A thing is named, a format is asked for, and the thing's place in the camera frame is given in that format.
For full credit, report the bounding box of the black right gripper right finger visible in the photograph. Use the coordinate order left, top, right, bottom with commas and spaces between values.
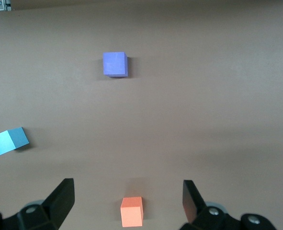
179, 180, 276, 230

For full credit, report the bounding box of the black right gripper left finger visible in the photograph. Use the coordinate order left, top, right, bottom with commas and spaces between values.
0, 178, 75, 230

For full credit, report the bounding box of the orange foam block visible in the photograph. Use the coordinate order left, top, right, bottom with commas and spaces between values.
120, 196, 145, 228

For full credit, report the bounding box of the brown table cover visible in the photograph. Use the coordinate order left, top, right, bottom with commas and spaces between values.
0, 0, 283, 230

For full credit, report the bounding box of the light blue foam block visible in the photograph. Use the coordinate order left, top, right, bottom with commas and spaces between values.
0, 126, 30, 156

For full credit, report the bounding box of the purple foam block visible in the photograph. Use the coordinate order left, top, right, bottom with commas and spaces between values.
102, 51, 129, 79

